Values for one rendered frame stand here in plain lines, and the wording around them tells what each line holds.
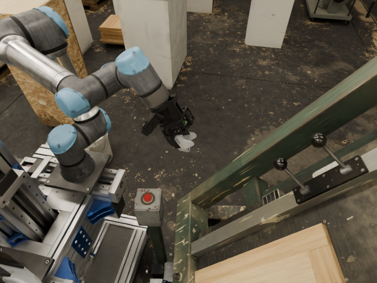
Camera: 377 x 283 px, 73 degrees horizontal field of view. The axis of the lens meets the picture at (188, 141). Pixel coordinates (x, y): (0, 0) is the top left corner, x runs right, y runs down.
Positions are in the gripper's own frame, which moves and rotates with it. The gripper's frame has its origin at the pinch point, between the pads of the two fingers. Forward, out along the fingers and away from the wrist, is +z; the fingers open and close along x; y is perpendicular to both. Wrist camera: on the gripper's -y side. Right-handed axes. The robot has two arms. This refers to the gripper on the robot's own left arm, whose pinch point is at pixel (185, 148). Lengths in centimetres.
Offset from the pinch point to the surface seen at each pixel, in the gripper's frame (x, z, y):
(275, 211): -11.5, 22.0, 23.8
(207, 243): -15.4, 37.5, -6.1
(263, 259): -23.3, 29.1, 18.7
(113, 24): 310, 4, -222
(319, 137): -4.4, -0.3, 39.7
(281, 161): -6.0, 5.4, 29.4
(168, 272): -23, 53, -31
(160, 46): 204, 30, -107
